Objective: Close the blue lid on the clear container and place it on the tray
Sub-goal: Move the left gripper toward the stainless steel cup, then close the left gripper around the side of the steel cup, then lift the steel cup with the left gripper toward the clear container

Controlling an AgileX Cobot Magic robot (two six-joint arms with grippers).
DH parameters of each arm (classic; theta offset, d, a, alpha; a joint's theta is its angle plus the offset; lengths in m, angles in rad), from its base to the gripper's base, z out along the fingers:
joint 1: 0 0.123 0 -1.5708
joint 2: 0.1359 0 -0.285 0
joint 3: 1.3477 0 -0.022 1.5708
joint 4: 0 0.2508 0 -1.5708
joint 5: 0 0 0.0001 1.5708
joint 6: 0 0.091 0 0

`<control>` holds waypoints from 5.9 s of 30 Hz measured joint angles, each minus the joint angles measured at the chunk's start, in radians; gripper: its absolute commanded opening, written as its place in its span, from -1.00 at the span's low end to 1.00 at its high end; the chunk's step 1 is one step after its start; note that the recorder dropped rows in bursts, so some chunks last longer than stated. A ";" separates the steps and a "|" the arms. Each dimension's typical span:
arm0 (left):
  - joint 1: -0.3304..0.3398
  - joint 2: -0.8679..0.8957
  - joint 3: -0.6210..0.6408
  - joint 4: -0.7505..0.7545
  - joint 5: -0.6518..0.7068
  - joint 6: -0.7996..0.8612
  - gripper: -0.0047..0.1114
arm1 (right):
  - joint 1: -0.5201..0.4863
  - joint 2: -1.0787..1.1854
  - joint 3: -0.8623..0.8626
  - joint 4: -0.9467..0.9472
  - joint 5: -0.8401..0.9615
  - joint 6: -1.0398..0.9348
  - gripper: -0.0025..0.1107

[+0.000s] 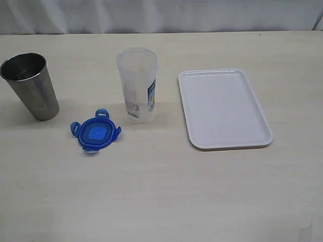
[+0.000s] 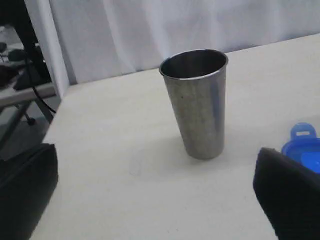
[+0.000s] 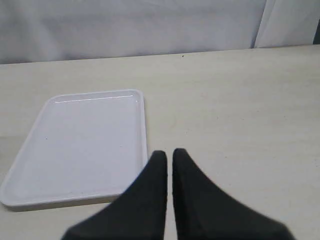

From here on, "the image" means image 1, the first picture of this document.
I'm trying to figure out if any blue snap-lock container lid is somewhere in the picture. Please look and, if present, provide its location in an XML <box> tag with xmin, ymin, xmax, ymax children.
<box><xmin>70</xmin><ymin>108</ymin><xmax>122</xmax><ymax>155</ymax></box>

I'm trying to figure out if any stainless steel tumbler cup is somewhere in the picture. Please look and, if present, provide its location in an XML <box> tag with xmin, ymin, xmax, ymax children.
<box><xmin>1</xmin><ymin>52</ymin><xmax>60</xmax><ymax>121</ymax></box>

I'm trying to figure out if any clear plastic tall container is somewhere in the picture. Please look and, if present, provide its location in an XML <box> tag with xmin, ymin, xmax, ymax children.
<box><xmin>117</xmin><ymin>47</ymin><xmax>158</xmax><ymax>123</ymax></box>

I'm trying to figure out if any white rectangular plastic tray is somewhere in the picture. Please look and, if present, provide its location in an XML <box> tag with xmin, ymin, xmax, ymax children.
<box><xmin>178</xmin><ymin>69</ymin><xmax>274</xmax><ymax>150</ymax></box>

